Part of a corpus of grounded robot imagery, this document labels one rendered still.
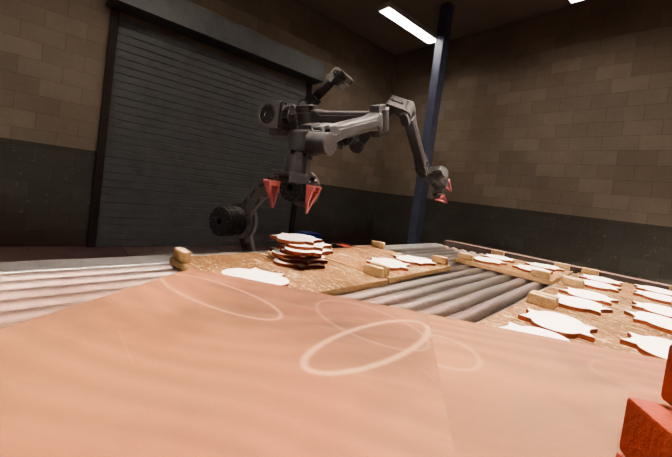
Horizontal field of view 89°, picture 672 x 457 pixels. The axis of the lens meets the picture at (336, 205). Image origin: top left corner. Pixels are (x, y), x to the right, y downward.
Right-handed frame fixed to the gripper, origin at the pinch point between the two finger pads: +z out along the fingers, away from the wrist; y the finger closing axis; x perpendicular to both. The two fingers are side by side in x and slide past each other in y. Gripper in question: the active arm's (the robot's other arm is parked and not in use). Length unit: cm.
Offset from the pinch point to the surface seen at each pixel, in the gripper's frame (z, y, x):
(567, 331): 14, 62, -12
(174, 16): -207, -323, 298
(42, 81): -87, -420, 215
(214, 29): -212, -293, 342
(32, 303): 17, -20, -45
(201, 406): 5, 26, -70
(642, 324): 14, 85, 9
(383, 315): 5, 32, -53
